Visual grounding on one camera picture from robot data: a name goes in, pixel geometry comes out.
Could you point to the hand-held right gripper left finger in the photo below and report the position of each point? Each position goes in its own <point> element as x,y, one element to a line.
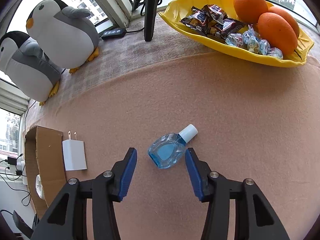
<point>127,175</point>

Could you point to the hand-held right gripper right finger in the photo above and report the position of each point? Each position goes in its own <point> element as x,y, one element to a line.
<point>193,175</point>

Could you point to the small blue liquid bottle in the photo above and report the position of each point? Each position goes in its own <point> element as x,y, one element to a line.
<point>165,152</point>

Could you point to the cardboard box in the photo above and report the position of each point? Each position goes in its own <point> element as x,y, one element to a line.
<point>47,155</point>

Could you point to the white round plug adapter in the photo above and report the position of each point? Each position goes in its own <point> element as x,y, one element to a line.
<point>40,187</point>

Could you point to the white charger block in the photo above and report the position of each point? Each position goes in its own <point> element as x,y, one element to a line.
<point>74,155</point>

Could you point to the pink felt mat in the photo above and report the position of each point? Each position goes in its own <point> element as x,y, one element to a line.
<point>225,105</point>

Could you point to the white power strip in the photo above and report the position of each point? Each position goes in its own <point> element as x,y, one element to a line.
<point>21,170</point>

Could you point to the black power adapter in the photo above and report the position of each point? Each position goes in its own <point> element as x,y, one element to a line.
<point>12,161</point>

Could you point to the black inline controller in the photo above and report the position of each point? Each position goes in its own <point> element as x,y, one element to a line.
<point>113,33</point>

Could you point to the pile of blue wrapped candies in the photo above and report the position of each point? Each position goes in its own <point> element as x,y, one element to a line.
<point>252,43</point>

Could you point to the large penguin plush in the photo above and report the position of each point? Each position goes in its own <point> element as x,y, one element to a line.
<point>27,65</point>

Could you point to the pile of brown chocolate bars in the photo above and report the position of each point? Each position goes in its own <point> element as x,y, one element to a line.
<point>212,22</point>

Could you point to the small penguin plush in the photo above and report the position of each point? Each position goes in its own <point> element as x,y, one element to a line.
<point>62,35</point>

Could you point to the orange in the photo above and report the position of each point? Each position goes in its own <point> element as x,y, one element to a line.
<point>277,32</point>
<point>250,6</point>
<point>287,17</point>

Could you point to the black tripod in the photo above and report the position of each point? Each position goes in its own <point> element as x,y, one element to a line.
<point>151,10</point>

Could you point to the yellow leaf-shaped bowl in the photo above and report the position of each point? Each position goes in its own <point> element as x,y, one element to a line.
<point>190,2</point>

